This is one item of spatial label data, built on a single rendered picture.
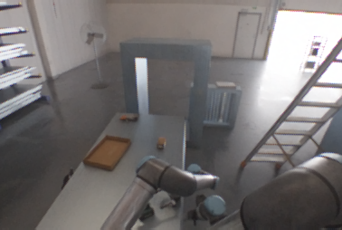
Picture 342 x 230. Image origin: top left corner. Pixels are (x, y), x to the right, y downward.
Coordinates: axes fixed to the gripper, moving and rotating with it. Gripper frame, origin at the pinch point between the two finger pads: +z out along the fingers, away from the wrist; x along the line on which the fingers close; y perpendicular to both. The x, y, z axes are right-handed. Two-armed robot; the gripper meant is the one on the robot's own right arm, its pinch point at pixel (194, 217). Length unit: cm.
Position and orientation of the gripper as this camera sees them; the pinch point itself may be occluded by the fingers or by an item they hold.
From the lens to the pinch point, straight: 125.6
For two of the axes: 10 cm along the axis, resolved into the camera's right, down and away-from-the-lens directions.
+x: 9.7, 0.3, 2.2
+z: -1.9, 6.2, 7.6
